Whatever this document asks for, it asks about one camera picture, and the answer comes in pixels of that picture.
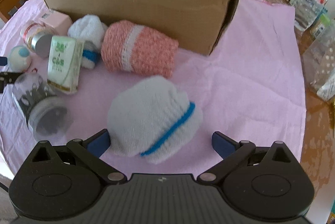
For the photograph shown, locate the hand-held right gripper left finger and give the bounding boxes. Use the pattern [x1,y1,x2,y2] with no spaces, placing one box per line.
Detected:
[30,129,125,185]

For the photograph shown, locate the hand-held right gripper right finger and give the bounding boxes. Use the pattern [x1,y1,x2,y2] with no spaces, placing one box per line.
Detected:
[197,131,295,185]

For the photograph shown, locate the blue white plush toy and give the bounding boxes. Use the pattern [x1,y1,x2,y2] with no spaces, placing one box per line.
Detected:
[8,46,32,73]

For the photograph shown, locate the clear jar dark contents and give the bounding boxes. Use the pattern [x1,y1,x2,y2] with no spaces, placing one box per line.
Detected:
[12,73,69,141]

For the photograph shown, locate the clear jar brown contents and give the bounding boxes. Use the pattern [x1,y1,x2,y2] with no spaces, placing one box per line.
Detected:
[20,20,56,58]

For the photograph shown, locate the green white tissue pack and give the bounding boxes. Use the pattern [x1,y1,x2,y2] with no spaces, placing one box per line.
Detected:
[48,36,85,95]

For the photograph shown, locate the white sock blue stripe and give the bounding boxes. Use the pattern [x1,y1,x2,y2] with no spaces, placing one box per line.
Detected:
[68,15,108,70]
[107,75,204,164]

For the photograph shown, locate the small pink box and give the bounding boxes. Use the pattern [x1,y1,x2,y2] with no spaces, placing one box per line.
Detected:
[39,10,73,34]

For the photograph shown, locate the pink knitted sock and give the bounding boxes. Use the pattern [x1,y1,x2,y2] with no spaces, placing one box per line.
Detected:
[101,20,179,78]

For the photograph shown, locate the brown cardboard box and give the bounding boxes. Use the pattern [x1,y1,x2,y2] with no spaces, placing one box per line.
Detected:
[35,0,242,56]

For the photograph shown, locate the pink cloth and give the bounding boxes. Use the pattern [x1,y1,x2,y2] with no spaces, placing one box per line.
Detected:
[0,0,307,188]

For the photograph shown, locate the white printed packet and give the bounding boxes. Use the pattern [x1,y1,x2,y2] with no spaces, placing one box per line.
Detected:
[317,75,335,102]

